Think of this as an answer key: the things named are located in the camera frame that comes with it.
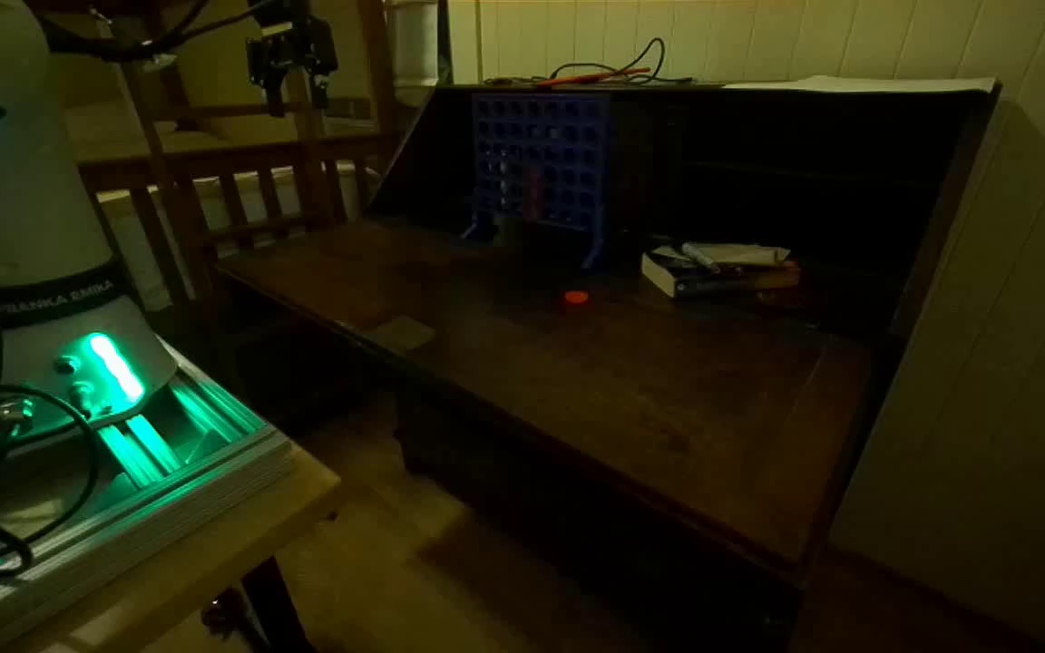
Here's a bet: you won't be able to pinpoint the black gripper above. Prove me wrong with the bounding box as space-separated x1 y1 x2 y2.
243 10 341 119

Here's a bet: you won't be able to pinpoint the blue connect four gameboard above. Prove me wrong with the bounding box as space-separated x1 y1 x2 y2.
460 86 612 271

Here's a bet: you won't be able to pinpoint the wooden chair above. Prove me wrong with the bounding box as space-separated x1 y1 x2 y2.
73 122 393 319

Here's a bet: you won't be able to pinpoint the small flat square pad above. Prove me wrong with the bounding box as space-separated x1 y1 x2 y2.
368 317 440 357

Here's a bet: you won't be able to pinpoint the stack of books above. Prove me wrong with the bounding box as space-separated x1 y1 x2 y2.
637 246 804 300

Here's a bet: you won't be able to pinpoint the white paper pad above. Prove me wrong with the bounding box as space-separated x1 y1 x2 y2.
680 240 796 271

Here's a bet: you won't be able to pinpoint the dark wooden secretary desk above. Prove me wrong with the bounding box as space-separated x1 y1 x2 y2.
213 75 1006 653

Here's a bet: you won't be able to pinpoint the wooden ladder frame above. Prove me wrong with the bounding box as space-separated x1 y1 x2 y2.
109 0 408 231

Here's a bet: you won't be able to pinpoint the thin black and red cables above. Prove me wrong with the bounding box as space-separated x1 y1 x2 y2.
544 34 671 86

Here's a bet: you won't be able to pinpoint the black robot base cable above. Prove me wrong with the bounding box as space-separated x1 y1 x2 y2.
0 231 103 583

